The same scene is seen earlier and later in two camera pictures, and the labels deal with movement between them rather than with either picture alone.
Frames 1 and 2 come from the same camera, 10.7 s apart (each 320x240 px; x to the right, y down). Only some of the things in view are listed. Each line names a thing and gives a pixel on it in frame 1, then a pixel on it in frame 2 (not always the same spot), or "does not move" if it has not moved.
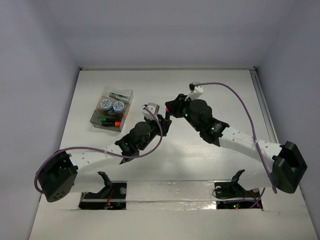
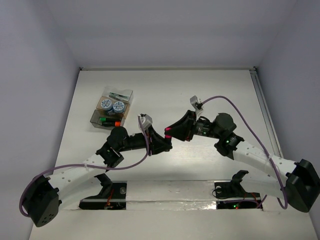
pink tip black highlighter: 167,114 to 168,142
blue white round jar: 106,104 does not move
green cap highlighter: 105,119 does not move
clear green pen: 116,94 does not move
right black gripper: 175,106 to 185,127
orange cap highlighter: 112,123 does not move
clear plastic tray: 113,91 does not move
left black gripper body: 161,122 to 152,140
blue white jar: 118,107 does not move
